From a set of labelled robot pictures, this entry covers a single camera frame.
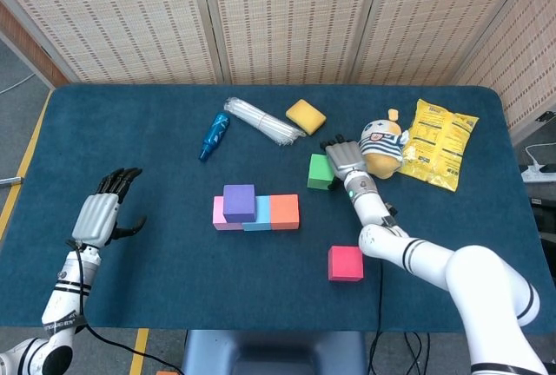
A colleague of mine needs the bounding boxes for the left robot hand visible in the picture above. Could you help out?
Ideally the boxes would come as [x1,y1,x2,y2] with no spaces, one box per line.
[70,168,148,249]

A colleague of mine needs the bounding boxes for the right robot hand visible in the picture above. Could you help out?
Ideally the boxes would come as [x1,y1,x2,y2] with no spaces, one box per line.
[320,134,370,189]

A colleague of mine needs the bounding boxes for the green foam cube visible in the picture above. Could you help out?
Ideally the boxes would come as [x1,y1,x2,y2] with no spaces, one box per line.
[307,154,335,190]

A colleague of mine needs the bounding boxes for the orange foam cube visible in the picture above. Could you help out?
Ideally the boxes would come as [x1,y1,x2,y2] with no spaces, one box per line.
[269,194,301,231]

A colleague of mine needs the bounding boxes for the red foam cube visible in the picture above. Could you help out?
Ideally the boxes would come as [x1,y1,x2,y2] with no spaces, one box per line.
[328,245,365,283]

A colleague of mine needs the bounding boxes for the purple foam cube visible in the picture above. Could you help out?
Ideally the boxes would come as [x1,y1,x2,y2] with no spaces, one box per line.
[222,184,256,223]

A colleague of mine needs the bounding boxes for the pink foam cube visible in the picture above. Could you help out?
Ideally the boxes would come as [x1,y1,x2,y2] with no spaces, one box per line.
[212,195,244,232]

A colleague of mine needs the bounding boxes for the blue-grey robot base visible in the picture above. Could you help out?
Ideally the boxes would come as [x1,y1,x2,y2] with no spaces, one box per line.
[181,329,368,375]

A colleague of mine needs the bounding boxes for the plush toy with striped shirt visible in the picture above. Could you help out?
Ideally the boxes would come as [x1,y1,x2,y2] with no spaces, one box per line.
[358,108,411,181]

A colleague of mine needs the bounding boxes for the yellow sponge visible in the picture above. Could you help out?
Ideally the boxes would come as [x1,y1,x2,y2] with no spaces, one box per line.
[285,98,328,136]

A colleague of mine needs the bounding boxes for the bundle of clear straws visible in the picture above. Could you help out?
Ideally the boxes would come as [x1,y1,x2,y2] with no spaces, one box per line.
[223,96,307,148]

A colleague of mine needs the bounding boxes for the yellow snack bag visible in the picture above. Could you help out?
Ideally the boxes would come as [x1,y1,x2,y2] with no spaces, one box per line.
[397,97,480,193]

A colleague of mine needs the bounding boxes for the teal felt table cover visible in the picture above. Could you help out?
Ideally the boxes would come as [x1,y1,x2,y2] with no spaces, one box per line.
[0,83,553,335]

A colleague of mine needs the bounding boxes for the light blue foam cube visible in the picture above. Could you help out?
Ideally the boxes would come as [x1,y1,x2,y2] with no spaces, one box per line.
[242,195,273,232]

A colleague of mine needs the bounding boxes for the woven bamboo screen panel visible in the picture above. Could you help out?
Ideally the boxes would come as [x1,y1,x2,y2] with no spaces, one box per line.
[451,0,556,133]
[202,0,386,86]
[347,0,544,87]
[0,0,225,86]

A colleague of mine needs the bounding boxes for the white power strip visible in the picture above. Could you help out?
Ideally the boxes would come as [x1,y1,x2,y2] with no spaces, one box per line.
[520,165,556,184]

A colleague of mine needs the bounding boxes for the black box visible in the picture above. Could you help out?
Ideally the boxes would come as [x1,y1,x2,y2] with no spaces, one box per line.
[530,195,556,233]

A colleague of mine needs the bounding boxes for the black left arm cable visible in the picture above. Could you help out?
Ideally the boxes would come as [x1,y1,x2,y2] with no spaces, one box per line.
[64,240,183,375]

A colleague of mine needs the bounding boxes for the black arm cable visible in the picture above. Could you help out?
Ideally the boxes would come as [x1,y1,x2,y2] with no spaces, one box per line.
[64,240,183,375]
[372,257,386,375]

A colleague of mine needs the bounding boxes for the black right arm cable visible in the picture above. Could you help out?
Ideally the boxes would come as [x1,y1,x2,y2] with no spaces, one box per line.
[372,257,386,375]

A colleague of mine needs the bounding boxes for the white power cable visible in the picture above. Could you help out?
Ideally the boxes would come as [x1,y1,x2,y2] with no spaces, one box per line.
[525,142,556,168]

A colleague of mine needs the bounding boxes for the black floor cables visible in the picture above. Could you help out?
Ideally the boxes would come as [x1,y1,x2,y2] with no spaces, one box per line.
[403,331,432,375]

